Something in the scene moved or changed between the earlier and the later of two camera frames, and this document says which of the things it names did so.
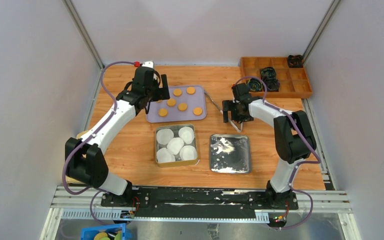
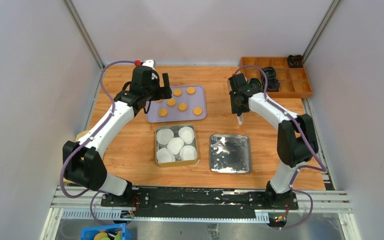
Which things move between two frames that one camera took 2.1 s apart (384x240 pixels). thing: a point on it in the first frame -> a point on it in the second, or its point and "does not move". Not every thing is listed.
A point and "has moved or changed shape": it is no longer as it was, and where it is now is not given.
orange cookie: x=182 y=106 does not move
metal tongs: x=221 y=112 has moved or changed shape
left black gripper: x=161 y=93 does not move
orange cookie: x=190 y=90 does not move
